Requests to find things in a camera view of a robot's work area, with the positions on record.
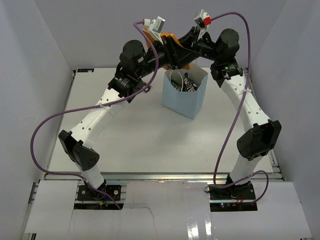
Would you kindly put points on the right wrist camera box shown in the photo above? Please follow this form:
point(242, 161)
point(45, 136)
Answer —
point(202, 20)

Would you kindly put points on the aluminium table frame rail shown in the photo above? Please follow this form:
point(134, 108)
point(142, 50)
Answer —
point(165, 177)

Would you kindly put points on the light blue paper bag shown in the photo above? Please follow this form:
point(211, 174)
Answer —
point(187, 104)

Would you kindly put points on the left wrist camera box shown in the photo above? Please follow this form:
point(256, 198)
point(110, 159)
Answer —
point(154, 28)

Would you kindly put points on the left corner label sticker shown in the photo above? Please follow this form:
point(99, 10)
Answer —
point(85, 70)

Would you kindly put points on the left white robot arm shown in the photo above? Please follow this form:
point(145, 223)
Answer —
point(135, 63)

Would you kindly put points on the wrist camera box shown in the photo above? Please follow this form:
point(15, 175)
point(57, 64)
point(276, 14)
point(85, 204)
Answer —
point(202, 20)
point(154, 28)

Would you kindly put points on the blue snack bag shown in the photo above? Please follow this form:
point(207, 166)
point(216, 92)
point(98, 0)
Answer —
point(188, 85)

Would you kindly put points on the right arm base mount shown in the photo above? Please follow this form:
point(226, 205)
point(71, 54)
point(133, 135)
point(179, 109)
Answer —
point(227, 200)

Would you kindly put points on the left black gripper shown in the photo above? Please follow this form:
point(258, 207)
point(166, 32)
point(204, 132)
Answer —
point(176, 56)

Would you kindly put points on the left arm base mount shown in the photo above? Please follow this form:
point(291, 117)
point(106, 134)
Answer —
point(102, 197)

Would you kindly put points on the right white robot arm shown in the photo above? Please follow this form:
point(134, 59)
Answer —
point(260, 132)

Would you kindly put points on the green Fox's tea candy bag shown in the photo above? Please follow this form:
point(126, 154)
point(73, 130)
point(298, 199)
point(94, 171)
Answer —
point(177, 85)

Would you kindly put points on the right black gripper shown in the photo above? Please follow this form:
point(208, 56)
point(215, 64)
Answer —
point(187, 41)

